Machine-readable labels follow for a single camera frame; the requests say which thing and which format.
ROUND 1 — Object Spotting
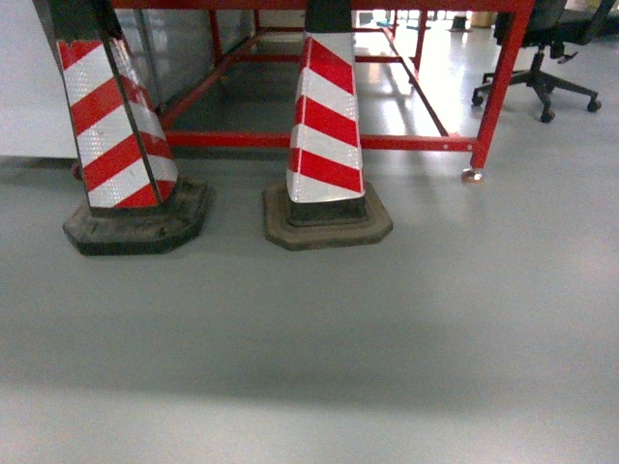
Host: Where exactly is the red white traffic cone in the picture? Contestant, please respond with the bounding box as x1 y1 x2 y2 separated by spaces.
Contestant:
49 1 211 256
263 1 393 250

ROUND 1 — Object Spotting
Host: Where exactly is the black office chair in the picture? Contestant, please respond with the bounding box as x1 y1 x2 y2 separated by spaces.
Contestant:
470 0 619 124

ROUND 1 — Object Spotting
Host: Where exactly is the red metal table frame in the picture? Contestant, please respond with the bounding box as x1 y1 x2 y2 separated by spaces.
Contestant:
109 0 537 186

